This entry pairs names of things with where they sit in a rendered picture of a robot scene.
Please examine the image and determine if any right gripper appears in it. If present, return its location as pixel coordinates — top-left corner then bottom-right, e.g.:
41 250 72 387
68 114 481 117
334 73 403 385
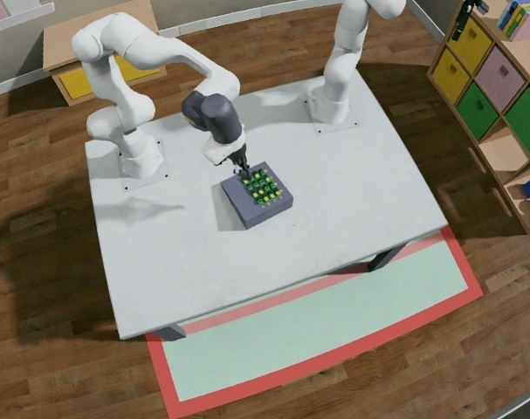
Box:
226 142 252 181

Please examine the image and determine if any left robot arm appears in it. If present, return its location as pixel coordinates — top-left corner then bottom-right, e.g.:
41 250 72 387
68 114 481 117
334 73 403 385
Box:
307 0 406 125

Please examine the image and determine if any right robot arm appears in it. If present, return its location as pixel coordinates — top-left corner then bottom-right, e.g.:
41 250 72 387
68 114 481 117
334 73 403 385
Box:
71 12 245 180

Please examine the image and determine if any grey switch panel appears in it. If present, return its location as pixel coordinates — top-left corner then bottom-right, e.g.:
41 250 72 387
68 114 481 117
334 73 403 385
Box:
221 161 293 230

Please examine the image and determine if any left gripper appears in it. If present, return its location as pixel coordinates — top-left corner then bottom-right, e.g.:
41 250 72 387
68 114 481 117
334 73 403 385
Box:
451 0 481 41

